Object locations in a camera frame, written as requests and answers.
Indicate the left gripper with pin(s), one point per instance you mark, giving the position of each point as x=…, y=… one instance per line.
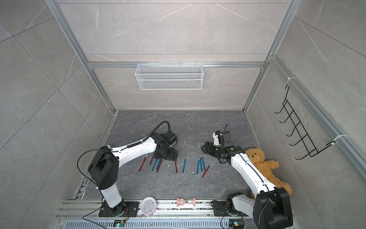
x=173, y=157

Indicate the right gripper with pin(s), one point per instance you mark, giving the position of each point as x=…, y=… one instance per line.
x=209, y=149

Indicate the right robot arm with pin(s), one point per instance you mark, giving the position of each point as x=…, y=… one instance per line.
x=270, y=208

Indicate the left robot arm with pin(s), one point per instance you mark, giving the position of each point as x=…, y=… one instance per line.
x=104, y=168

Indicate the brown teddy bear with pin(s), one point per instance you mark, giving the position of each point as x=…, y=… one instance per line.
x=257, y=157

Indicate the pink hourglass timer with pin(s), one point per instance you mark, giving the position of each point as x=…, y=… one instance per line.
x=186, y=201

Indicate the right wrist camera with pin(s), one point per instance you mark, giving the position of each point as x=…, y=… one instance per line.
x=217, y=135

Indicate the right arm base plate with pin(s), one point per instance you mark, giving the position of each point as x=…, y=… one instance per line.
x=220, y=208

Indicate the white wire mesh basket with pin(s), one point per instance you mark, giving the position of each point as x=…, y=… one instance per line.
x=170, y=76

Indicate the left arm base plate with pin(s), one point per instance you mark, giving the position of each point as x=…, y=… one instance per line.
x=129, y=208

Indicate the black wire hook rack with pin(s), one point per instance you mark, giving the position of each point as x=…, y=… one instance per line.
x=299, y=128

